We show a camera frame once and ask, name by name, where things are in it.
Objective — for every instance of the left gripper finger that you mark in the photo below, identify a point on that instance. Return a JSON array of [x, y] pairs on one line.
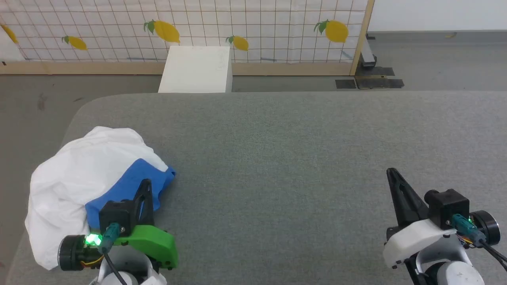
[[139, 206], [149, 209]]

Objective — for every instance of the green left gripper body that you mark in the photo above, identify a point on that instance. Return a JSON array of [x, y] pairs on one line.
[[158, 241]]

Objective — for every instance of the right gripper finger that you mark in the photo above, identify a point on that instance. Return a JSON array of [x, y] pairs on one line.
[[398, 202], [416, 211]]

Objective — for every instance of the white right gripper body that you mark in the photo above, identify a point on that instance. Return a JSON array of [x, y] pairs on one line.
[[412, 239]]

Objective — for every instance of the white and blue garment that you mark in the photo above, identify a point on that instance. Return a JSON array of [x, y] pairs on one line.
[[79, 170]]

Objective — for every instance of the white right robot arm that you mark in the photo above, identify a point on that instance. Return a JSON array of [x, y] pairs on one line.
[[451, 273]]

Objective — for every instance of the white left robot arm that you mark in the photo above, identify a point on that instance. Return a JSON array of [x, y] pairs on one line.
[[126, 273]]

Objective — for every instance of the black right gripper motor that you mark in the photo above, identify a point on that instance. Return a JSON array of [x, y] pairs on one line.
[[487, 225]]

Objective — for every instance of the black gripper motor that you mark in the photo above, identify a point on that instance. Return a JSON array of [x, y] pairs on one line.
[[487, 225], [71, 253]]

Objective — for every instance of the black left gripper motor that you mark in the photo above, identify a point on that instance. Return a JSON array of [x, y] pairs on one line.
[[71, 253]]

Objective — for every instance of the large black floor patch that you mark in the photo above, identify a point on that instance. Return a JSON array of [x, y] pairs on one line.
[[376, 81]]

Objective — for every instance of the grey fabric sofa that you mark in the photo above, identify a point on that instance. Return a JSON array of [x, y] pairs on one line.
[[277, 178]]

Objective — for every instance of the small black floor patch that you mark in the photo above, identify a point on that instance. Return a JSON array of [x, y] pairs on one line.
[[345, 84]]

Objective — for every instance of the white box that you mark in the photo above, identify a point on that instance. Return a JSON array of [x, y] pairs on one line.
[[196, 69]]

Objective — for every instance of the grey metal screen foot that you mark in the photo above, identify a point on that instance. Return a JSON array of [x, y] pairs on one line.
[[368, 55]]

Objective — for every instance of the lemon print partition screen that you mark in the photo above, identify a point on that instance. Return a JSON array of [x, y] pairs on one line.
[[237, 19]]

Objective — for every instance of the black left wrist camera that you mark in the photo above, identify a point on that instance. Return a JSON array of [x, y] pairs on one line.
[[115, 215]]

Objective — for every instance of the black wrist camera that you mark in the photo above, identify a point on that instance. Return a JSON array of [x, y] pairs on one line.
[[447, 206], [115, 215]]

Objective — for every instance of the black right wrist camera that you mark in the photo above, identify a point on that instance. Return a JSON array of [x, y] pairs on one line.
[[447, 206]]

